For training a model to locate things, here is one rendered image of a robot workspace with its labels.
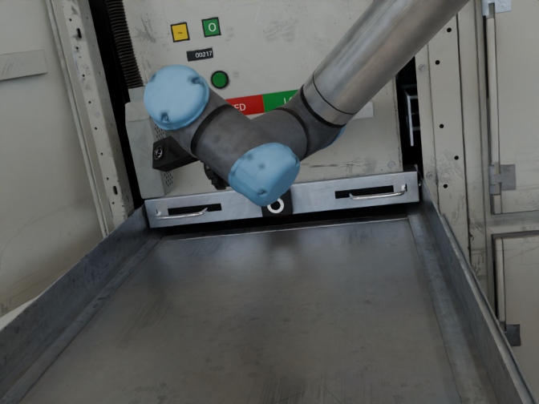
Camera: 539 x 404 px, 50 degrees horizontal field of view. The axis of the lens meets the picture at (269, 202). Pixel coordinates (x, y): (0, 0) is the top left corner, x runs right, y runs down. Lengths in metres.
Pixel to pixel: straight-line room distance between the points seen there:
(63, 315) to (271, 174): 0.41
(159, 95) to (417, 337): 0.41
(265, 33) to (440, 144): 0.37
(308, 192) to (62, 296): 0.49
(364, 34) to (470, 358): 0.37
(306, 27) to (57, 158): 0.51
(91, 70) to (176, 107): 0.50
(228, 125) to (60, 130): 0.54
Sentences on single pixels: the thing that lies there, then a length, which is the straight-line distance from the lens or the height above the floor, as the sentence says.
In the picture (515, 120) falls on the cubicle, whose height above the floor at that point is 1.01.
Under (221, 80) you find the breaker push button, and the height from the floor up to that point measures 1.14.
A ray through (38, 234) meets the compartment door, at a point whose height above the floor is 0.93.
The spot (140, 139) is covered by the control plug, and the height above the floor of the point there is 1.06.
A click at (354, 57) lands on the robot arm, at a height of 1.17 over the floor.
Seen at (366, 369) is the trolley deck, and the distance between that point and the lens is 0.66.
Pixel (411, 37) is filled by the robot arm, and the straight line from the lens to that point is 0.64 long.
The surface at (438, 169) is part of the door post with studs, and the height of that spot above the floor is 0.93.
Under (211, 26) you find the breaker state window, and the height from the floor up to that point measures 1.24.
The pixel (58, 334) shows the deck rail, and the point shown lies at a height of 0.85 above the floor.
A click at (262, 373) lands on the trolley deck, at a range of 0.67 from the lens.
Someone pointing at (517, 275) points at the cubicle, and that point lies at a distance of 1.15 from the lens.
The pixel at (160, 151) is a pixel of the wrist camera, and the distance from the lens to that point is 0.88.
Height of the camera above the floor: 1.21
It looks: 16 degrees down
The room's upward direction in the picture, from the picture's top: 9 degrees counter-clockwise
